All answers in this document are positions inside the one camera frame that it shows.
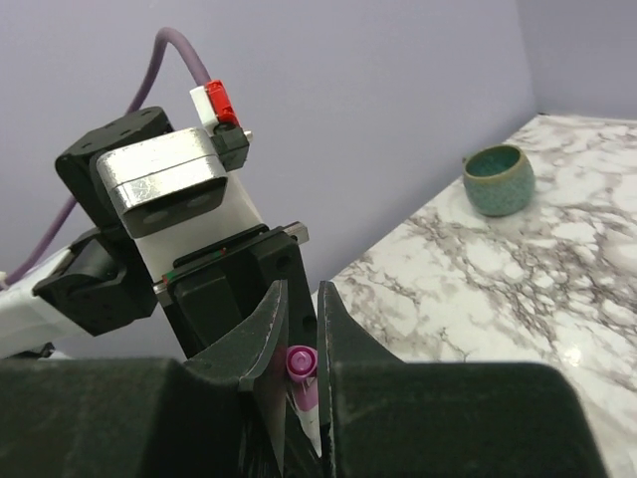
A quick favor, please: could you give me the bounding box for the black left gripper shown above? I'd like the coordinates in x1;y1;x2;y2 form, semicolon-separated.
34;107;307;358

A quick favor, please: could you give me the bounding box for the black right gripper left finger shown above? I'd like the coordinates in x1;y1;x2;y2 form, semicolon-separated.
186;280;289;477

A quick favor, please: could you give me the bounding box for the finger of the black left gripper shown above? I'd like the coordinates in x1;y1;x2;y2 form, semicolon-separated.
251;231;317;347

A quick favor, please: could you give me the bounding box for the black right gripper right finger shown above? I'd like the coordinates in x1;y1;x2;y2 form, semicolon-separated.
318;281;400;477

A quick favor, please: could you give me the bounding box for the pink white pen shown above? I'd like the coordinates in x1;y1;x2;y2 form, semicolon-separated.
292;377;322;457

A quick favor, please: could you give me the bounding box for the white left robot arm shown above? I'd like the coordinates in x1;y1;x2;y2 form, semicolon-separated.
1;107;316;357

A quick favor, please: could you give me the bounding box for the green ceramic mug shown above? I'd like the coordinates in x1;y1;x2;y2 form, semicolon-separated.
462;144;535;217

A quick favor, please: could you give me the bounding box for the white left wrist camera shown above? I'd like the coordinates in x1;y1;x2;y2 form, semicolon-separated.
96;127;263;284

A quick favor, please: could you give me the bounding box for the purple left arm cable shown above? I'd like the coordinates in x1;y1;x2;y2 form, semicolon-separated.
0;27;253;290

